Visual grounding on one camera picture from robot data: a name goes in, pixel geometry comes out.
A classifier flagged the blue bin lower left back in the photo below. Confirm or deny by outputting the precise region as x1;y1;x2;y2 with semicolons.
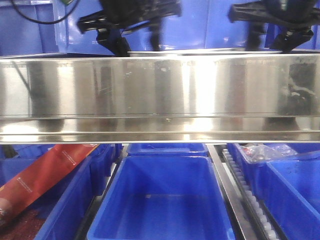
0;144;122;196

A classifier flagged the blue bin lower centre back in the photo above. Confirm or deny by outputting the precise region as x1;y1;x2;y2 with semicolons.
126;143;209;157

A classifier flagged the blue bin lower right front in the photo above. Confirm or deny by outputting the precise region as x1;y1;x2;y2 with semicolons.
264;160;320;240

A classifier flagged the white roller track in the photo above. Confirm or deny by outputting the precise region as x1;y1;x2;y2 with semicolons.
222;149;279;240

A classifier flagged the blue bin lower centre front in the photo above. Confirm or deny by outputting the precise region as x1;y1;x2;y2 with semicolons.
86;156;236;240

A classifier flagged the blue crate upper left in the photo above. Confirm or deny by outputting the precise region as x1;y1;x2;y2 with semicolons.
0;0;59;56

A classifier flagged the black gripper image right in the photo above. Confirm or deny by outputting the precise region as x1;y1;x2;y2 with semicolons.
228;0;320;53

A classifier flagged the red foil package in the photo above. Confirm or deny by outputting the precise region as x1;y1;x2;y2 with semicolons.
0;144;99;227

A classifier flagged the steel divider rail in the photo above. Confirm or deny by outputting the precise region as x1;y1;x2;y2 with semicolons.
207;144;258;240

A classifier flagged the clear plastic bag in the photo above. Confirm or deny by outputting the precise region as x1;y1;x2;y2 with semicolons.
240;143;298;163

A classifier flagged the blue bin lower right back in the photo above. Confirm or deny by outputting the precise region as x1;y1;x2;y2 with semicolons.
227;142;320;199

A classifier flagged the blue bin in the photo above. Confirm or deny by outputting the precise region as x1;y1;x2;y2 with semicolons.
264;160;320;240
227;142;320;199
0;156;94;240
126;143;209;157
0;144;122;196
86;156;236;240

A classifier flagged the silver metal tray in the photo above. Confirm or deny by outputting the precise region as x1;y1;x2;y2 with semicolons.
128;47;282;57

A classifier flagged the blue bin lower left front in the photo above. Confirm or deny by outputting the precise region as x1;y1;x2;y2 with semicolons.
0;156;94;240

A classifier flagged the blue crate upper right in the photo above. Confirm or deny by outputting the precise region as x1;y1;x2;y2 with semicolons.
262;23;320;50

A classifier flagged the stainless steel shelf rail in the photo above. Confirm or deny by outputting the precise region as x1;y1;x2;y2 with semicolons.
0;53;320;144

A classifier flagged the large blue crate upper centre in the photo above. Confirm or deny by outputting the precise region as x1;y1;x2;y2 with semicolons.
54;0;248;55

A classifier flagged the black cable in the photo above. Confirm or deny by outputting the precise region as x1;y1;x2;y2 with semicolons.
9;0;81;25

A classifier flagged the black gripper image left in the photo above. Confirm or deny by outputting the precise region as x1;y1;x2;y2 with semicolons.
77;0;182;57

